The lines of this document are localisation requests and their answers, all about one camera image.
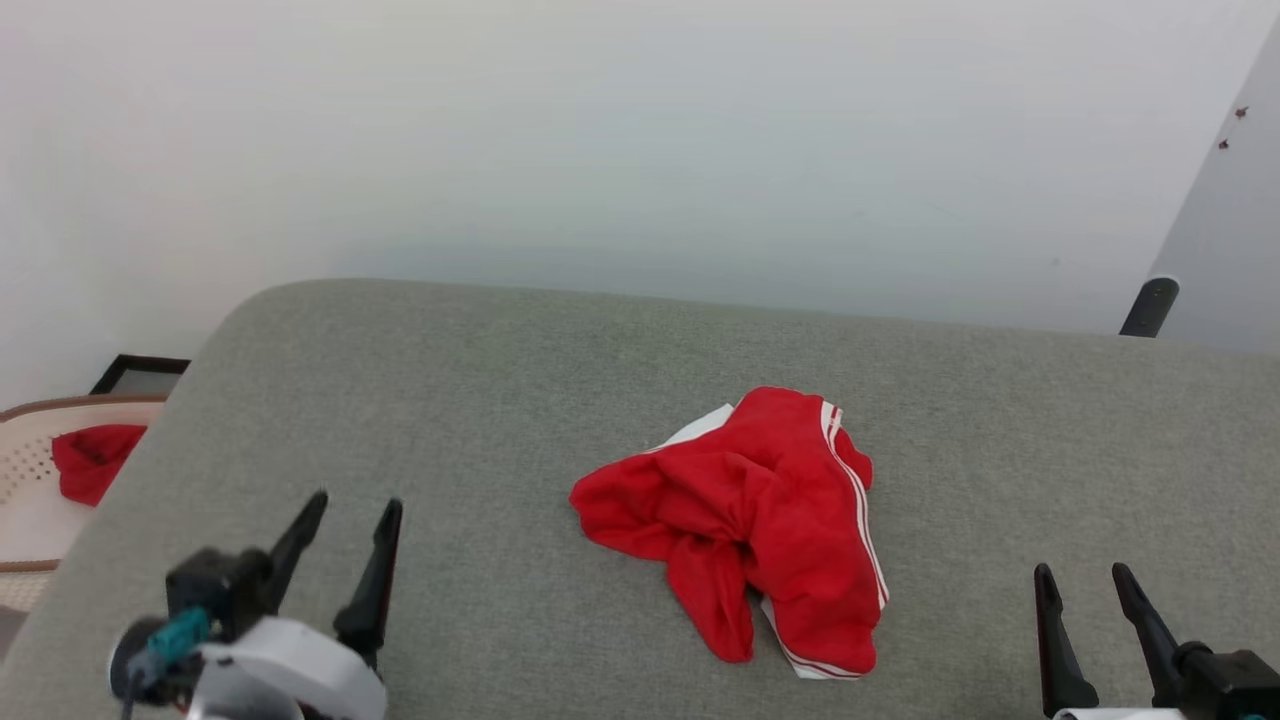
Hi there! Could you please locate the left cable with teal plug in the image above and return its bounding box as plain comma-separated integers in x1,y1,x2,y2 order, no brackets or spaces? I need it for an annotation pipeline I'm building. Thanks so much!
108,607,213,720

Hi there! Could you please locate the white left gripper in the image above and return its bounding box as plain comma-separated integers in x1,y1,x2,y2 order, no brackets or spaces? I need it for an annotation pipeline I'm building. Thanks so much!
188,489,405,720

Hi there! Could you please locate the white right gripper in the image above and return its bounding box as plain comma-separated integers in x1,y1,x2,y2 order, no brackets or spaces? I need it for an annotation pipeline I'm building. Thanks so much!
1033,562,1191,720

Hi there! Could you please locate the black rectangular frame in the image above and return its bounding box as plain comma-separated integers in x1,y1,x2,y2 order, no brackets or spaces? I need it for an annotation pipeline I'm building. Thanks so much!
88,354,191,397

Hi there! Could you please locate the plain red cloth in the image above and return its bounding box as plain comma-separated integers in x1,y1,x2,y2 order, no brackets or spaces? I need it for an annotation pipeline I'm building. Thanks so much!
50,424,149,508

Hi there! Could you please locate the red and white jersey garment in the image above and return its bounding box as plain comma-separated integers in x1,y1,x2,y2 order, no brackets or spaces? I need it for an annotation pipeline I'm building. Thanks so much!
568,386,891,681

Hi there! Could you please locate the cream perforated laundry basket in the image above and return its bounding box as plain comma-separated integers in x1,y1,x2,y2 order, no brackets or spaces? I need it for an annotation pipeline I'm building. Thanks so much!
0,395,169,613

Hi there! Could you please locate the black pole with white band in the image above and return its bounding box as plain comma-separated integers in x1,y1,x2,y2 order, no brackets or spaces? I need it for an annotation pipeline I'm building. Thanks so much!
1119,277,1181,338

